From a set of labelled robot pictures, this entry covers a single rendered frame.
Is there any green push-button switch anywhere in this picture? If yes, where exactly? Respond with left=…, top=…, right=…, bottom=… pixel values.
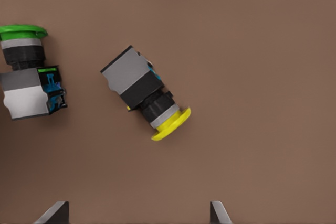
left=0, top=24, right=68, bottom=121

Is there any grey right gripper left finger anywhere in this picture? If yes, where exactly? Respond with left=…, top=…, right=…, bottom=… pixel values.
left=33, top=201, right=70, bottom=224

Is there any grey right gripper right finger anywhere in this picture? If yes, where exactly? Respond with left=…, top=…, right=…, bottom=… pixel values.
left=209, top=200, right=233, bottom=224

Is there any yellow push-button switch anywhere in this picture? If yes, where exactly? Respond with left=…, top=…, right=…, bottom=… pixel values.
left=100, top=45, right=192, bottom=142

